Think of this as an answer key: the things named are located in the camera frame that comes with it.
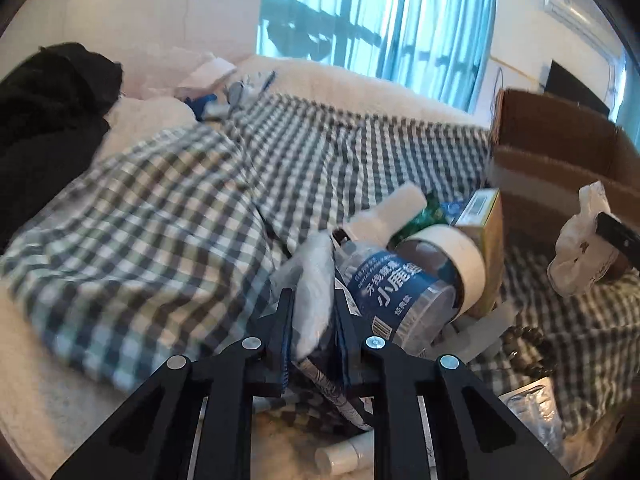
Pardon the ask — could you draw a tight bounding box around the white tissue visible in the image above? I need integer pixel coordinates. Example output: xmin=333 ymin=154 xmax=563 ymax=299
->
xmin=547 ymin=181 xmax=620 ymax=297

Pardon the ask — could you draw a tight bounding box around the silver foil blister pack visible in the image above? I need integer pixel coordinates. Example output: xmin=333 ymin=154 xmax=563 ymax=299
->
xmin=499 ymin=377 xmax=564 ymax=458

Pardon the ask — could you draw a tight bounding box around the blue white pouch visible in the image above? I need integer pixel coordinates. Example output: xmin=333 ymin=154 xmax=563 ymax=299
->
xmin=270 ymin=232 xmax=371 ymax=431

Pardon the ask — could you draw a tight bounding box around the white cream tube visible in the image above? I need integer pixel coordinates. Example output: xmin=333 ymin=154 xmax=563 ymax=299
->
xmin=314 ymin=430 xmax=374 ymax=476

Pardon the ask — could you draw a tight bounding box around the brown cardboard box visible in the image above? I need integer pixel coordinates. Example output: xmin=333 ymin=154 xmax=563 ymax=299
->
xmin=486 ymin=89 xmax=639 ymax=257

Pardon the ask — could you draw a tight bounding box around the clear blue-label plastic jar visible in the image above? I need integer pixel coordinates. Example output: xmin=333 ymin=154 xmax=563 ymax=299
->
xmin=334 ymin=240 xmax=457 ymax=358

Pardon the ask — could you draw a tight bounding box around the tan cardboard small box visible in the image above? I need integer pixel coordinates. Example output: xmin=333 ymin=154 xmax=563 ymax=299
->
xmin=454 ymin=188 xmax=504 ymax=318

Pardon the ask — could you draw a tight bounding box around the white tape roll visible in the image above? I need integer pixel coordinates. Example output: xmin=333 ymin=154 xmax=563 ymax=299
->
xmin=395 ymin=224 xmax=486 ymax=320

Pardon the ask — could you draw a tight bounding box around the green checkered cloth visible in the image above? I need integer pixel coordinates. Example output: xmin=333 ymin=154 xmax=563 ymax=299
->
xmin=0 ymin=91 xmax=640 ymax=436

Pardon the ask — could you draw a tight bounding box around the green snack packet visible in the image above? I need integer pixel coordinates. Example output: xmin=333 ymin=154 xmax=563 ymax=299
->
xmin=387 ymin=191 xmax=448 ymax=249

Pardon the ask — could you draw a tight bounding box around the white bottle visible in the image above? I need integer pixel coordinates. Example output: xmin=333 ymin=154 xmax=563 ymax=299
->
xmin=331 ymin=182 xmax=427 ymax=248

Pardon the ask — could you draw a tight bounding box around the white air conditioner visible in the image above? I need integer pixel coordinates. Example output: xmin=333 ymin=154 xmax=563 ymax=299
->
xmin=544 ymin=0 xmax=623 ymax=62

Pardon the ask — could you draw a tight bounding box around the blue window curtain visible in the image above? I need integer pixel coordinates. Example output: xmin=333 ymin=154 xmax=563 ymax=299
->
xmin=256 ymin=0 xmax=497 ymax=112

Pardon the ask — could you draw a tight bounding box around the white fluffy blanket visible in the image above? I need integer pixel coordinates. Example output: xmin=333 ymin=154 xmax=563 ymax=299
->
xmin=93 ymin=44 xmax=480 ymax=162

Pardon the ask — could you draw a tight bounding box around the black garment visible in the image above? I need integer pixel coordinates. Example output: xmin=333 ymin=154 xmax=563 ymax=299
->
xmin=0 ymin=42 xmax=122 ymax=247

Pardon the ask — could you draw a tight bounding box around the dark bead bracelet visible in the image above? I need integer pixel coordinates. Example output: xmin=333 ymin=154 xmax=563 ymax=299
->
xmin=502 ymin=324 xmax=559 ymax=380

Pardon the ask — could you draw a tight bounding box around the black wall television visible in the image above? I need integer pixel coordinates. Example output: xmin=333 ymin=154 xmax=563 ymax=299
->
xmin=544 ymin=60 xmax=610 ymax=117

